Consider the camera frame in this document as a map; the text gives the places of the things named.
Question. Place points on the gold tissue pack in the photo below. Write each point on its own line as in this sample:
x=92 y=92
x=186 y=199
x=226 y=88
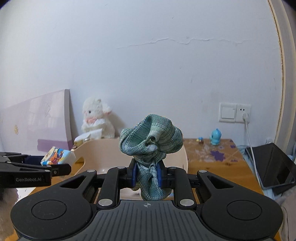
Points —
x=88 y=136

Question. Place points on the white wall switch socket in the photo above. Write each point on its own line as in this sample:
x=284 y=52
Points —
x=233 y=112

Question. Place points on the green plaid cloth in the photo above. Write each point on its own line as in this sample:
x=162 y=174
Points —
x=148 y=143

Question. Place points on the black tablet device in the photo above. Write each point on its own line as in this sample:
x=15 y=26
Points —
x=276 y=171

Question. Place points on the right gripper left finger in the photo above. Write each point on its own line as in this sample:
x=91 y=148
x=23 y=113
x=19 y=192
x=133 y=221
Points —
x=116 y=184

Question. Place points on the blue duck figurine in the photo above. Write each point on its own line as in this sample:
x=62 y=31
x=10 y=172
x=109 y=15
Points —
x=215 y=137

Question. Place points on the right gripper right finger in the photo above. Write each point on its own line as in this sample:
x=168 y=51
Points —
x=177 y=179

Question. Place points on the colourful bear tissue pack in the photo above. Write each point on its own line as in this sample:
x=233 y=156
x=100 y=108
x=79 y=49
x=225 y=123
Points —
x=57 y=156

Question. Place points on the beige plastic storage basket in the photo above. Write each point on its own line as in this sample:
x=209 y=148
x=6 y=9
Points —
x=100 y=155

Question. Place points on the small colourful toy figure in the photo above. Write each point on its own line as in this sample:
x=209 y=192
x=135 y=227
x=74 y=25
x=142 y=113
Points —
x=200 y=140

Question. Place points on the white plush lamb toy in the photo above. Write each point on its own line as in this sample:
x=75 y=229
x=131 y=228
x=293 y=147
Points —
x=95 y=116

